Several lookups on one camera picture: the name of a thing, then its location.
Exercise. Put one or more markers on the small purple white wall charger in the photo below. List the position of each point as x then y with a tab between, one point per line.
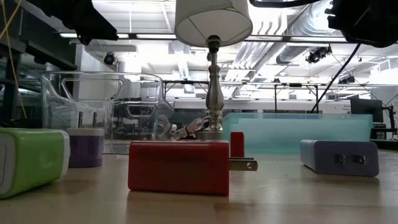
85	149

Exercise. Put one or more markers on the light blue wall charger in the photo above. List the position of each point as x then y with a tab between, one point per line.
323	157

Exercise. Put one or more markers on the green white wall charger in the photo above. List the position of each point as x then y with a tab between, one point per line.
37	161

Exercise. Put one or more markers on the red wall charger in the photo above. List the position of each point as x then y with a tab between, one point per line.
177	168

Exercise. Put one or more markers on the red eraser bar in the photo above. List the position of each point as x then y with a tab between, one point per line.
237	144

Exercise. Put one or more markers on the ceiling light strip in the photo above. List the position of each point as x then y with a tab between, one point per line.
311	39
66	35
155	36

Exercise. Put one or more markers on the black ceiling spotlight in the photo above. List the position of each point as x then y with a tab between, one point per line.
109	58

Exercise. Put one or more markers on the black ceiling fixture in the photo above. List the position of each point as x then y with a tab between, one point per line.
346	80
317	55

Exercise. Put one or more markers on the black computer monitor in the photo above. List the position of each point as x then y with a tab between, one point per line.
367	110

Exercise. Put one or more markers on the clear plastic bin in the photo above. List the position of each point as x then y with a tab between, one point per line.
53	109

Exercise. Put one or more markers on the black monitor stand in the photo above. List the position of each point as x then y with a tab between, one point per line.
391	121

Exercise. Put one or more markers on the dark metal shelving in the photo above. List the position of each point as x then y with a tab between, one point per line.
9	102

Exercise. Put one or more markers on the black desk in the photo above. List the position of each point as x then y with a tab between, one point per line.
384	143

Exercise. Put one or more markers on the teal translucent plastic bin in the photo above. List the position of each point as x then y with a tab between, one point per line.
295	133

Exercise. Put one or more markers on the white shade silver table lamp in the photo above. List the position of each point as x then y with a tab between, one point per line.
214	99

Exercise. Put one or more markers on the black frame background table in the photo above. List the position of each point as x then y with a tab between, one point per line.
275	99

